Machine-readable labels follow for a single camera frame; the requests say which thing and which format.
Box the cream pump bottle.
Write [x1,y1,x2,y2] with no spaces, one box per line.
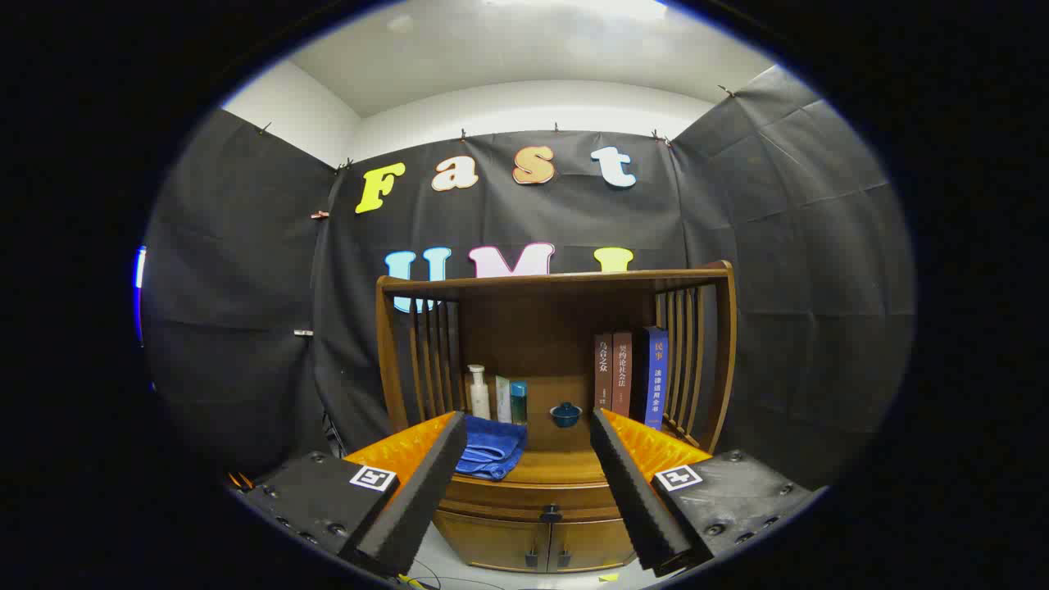
[468,365,492,421]

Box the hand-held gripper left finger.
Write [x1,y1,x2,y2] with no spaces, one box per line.
[243,411,469,577]

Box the blue book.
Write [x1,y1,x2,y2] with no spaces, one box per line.
[642,326,670,431]

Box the folded blue towel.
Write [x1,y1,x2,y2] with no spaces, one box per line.
[455,415,529,482]

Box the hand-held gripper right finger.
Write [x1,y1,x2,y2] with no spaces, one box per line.
[590,408,825,578]

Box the dark brown book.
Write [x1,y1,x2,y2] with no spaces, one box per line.
[594,333,615,412]

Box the wooden cabinet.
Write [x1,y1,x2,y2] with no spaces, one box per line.
[375,261,737,574]

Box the wooden cabinet door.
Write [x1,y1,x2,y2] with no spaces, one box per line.
[547,516,638,573]
[433,508,550,573]

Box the reddish brown book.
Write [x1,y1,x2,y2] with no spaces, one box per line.
[611,331,633,419]

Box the wooden countertop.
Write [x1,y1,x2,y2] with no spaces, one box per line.
[452,426,624,486]

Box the tangle of floor cables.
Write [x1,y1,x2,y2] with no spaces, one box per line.
[397,564,493,590]

